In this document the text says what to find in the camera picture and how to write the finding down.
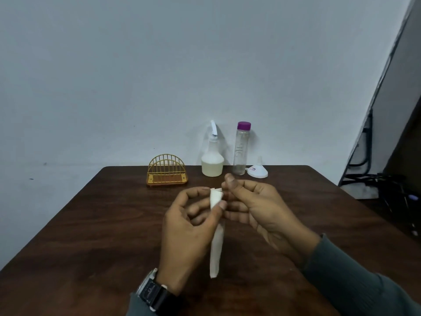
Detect person's left hand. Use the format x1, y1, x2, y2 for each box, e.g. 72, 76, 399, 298
156, 186, 228, 297

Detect person's right hand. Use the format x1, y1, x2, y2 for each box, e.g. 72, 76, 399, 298
221, 172, 321, 270

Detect white paper napkin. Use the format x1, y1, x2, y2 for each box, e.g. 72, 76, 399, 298
209, 187, 226, 280

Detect white plastic funnel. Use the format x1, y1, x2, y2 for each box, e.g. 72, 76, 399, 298
245, 156, 269, 179

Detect clear glass bottle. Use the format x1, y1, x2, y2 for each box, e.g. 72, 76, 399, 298
232, 129, 251, 176

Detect white plastic spray bottle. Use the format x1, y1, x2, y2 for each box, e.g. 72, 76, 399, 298
201, 136, 225, 178

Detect person's right forearm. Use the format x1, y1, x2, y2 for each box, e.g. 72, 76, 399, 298
301, 234, 421, 316

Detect person's left forearm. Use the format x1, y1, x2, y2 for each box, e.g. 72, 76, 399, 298
125, 292, 155, 316

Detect dark wooden table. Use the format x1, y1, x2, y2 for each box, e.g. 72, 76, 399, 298
0, 165, 421, 316

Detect black strap wristwatch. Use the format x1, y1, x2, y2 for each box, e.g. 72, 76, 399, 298
136, 268, 178, 313

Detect gold wire napkin holder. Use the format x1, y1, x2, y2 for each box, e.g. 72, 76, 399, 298
146, 154, 189, 188

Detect black folding chair frame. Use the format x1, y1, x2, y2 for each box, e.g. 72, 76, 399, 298
339, 108, 374, 187

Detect dark wooden door frame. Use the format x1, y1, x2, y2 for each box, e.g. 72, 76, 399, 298
383, 95, 421, 194

